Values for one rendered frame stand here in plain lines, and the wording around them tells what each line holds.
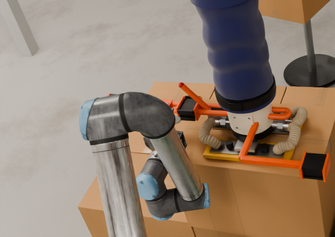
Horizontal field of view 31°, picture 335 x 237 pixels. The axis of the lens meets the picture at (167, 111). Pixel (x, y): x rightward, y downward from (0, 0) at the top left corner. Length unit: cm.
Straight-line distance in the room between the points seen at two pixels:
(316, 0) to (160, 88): 105
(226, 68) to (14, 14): 344
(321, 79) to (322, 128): 179
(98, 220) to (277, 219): 95
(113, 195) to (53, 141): 266
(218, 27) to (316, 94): 131
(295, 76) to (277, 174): 205
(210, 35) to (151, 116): 45
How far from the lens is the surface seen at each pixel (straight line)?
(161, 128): 176
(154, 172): 215
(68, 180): 402
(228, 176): 237
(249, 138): 221
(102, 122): 174
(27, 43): 547
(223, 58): 209
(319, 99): 321
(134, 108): 172
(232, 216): 255
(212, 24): 204
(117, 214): 177
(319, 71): 427
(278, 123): 233
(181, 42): 496
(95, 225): 305
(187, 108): 241
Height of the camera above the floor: 254
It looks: 37 degrees down
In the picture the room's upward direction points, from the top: 17 degrees counter-clockwise
